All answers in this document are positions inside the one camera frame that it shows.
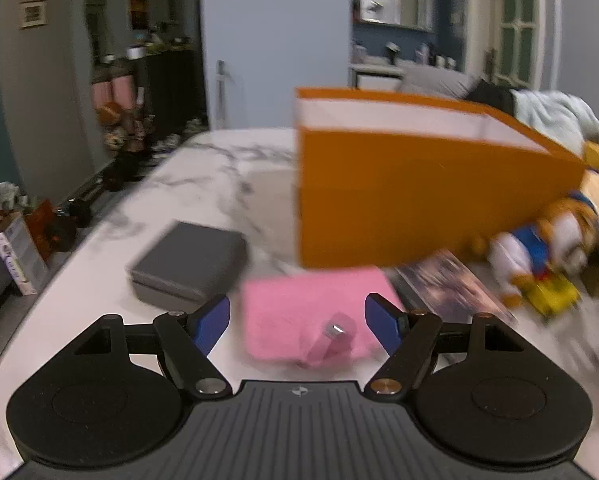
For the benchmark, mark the brown football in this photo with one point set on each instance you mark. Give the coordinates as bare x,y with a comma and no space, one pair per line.
110,114

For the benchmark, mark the small framed picture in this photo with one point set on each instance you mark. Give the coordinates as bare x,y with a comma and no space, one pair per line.
32,14

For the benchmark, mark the dark illustrated book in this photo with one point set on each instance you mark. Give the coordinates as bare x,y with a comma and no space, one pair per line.
445,286

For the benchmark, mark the orange cardboard box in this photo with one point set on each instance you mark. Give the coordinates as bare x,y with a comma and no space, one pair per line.
386,178

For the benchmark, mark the grey padded jacket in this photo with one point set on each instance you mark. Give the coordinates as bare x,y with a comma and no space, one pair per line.
428,80

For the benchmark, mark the grey walking stick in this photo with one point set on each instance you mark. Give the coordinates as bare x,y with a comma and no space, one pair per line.
222,121

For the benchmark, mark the white vanity cabinet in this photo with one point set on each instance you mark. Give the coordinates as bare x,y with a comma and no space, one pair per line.
375,77

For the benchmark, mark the red carton box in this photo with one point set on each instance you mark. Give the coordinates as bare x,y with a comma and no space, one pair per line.
40,224

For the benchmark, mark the light blue fleece blanket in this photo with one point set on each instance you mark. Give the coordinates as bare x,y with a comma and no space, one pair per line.
561,117

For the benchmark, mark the black garment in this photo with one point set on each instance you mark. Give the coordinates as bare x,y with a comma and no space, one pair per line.
498,97

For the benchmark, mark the black tall cabinet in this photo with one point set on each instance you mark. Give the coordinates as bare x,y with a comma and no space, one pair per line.
174,92

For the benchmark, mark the white printed carton box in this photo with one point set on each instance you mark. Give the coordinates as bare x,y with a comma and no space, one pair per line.
21,256

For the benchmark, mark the white glass panel door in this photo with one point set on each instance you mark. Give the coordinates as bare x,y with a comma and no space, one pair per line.
524,45

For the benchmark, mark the plush dog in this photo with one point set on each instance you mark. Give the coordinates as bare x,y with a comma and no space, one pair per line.
535,263

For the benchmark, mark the dark grey box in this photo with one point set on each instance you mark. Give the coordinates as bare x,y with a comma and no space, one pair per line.
188,266

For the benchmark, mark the pink cloth pouch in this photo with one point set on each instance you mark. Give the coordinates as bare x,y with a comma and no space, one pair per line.
312,319

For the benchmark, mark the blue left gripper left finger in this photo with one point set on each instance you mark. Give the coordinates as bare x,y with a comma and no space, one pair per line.
208,323

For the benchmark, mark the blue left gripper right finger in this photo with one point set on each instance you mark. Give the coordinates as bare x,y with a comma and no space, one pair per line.
386,322

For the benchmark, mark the orange wall picture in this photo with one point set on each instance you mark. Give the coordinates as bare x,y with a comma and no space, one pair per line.
138,15

